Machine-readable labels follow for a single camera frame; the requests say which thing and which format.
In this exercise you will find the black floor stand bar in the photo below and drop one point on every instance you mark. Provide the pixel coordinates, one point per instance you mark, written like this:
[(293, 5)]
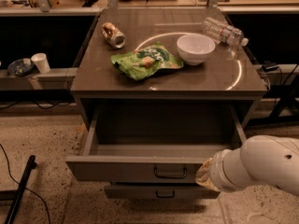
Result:
[(14, 196)]

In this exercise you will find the white paper cup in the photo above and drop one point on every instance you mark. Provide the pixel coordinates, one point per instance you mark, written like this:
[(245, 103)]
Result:
[(41, 62)]

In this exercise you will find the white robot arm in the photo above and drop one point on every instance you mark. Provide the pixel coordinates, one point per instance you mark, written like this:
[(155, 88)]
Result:
[(262, 160)]

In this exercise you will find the black power adapter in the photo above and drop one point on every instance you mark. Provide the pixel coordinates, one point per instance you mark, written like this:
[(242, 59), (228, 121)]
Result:
[(268, 66)]

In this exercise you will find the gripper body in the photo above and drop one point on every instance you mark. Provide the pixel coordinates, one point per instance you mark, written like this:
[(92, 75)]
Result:
[(219, 172)]

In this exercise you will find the grey lower drawer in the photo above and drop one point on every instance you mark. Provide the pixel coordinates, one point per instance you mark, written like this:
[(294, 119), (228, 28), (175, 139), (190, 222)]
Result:
[(159, 192)]

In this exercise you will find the white ceramic bowl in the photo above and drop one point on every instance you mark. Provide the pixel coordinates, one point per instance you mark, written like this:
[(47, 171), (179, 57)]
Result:
[(194, 49)]

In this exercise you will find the grey drawer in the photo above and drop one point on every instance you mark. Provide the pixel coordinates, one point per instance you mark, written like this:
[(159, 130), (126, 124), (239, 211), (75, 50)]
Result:
[(154, 144), (159, 192)]

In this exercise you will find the dark round plate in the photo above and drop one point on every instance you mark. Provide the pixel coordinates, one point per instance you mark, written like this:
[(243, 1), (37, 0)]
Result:
[(21, 67)]

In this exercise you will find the clear plastic water bottle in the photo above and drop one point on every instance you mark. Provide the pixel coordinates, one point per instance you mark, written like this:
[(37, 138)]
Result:
[(224, 32)]

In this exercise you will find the grey low side shelf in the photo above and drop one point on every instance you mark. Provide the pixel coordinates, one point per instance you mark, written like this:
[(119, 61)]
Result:
[(55, 79)]

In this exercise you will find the green chip bag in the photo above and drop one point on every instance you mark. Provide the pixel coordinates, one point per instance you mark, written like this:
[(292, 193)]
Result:
[(144, 63)]

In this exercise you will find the crushed metal can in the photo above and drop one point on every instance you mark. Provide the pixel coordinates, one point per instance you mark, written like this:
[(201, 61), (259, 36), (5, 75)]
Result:
[(113, 36)]

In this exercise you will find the grey top drawer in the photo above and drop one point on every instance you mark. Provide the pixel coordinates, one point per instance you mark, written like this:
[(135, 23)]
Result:
[(154, 144)]

